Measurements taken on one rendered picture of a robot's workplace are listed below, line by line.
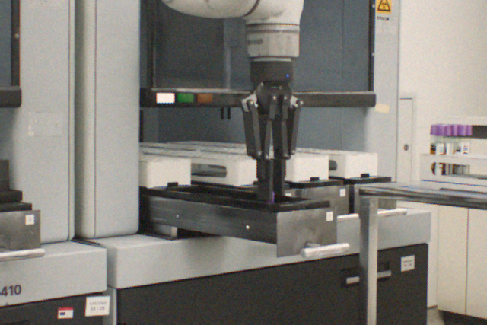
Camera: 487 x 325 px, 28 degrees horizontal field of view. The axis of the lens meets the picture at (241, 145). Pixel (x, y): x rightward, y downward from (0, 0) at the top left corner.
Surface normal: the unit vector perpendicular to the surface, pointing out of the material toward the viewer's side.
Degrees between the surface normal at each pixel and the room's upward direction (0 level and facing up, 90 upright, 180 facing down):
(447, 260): 90
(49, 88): 90
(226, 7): 149
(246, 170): 90
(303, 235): 90
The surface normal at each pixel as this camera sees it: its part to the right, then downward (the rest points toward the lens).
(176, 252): 0.67, 0.04
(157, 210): -0.74, 0.03
